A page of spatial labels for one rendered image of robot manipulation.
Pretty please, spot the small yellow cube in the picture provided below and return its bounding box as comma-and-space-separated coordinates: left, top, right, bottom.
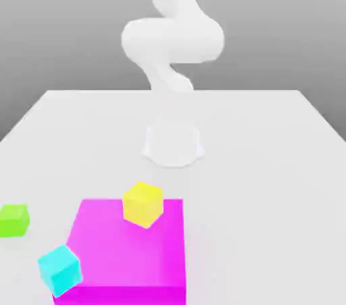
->
122, 181, 165, 230

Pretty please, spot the small cyan cube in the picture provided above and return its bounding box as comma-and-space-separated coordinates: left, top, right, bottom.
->
37, 244, 83, 299

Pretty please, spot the small green cube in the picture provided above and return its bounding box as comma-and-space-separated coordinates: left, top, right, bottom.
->
0, 204, 31, 238

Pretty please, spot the large magenta box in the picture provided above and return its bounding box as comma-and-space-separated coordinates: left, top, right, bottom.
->
52, 198, 187, 305

